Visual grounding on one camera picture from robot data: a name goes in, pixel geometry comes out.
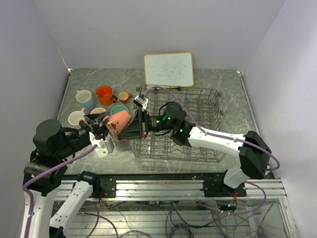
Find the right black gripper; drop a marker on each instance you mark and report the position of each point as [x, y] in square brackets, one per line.
[133, 130]

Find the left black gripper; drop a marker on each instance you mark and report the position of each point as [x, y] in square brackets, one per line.
[95, 118]

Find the pale pink gradient mug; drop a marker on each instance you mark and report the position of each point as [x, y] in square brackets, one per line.
[98, 111]

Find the salmon pink mug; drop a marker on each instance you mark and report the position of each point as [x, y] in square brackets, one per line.
[118, 122]

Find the pink faceted mug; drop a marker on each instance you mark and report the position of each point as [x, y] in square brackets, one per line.
[75, 118]

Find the mint green cup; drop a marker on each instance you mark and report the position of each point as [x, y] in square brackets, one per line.
[118, 108]

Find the light blue mug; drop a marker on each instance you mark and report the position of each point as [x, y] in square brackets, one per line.
[85, 99]

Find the large orange mug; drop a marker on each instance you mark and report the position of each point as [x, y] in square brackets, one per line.
[105, 95]

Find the small orange cup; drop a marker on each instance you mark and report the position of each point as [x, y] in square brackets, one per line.
[124, 97]

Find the dusty pink mug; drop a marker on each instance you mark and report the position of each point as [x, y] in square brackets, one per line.
[121, 140]

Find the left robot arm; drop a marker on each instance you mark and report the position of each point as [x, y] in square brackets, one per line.
[56, 147]

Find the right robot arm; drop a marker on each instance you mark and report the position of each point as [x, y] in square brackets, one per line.
[252, 151]

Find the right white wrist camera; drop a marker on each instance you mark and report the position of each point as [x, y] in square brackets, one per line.
[141, 102]

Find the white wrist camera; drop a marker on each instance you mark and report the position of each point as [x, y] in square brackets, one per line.
[141, 102]
[103, 146]

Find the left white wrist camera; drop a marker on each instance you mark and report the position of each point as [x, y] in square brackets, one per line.
[103, 146]

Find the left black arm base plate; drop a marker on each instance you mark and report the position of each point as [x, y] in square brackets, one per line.
[103, 186]

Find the white whiteboard with wooden frame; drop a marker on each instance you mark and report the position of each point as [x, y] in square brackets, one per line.
[169, 69]

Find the grey wire dish rack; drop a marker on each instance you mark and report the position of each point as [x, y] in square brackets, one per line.
[203, 108]

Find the aluminium frame rail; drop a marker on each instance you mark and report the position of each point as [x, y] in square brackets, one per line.
[164, 190]

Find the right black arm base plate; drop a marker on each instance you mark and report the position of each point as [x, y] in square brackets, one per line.
[213, 186]

